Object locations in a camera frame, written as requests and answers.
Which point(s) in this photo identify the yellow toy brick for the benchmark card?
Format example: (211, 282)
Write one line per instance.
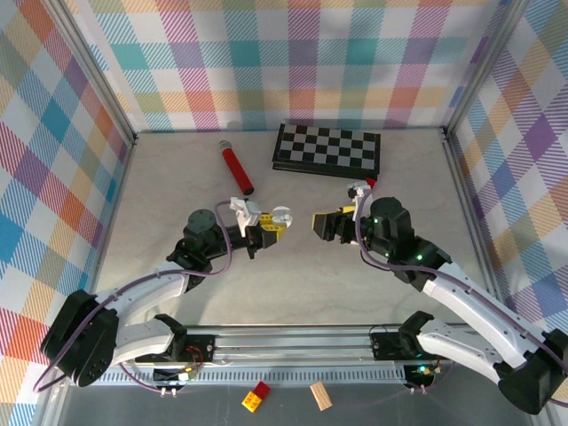
(251, 401)

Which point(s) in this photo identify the red block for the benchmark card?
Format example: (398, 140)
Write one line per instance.
(372, 182)

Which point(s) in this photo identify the aluminium table side rail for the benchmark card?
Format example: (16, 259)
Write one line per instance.
(471, 199)
(113, 208)

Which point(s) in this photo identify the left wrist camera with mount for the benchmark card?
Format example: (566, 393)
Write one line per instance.
(244, 208)

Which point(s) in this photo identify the black folding chessboard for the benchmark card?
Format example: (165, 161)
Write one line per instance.
(326, 148)

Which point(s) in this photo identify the red toy brick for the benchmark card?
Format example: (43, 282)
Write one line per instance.
(262, 388)

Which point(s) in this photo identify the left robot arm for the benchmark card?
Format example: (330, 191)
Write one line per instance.
(142, 288)

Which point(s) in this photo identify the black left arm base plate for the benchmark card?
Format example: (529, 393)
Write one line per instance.
(206, 344)

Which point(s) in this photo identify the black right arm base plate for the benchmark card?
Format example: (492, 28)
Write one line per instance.
(386, 348)

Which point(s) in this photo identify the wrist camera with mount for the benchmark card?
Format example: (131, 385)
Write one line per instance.
(357, 191)
(244, 208)

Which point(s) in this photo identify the wooden block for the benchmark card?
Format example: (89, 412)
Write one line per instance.
(321, 396)

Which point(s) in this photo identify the wide aluminium mounting rail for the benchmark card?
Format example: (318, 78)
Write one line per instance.
(288, 346)

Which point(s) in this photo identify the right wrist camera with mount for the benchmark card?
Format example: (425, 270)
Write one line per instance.
(357, 191)

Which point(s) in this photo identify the slotted metal strip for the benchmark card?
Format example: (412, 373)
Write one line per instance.
(288, 376)

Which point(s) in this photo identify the red microphone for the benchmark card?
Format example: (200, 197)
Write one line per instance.
(236, 168)

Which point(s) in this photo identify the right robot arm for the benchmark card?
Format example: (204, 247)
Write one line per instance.
(470, 310)

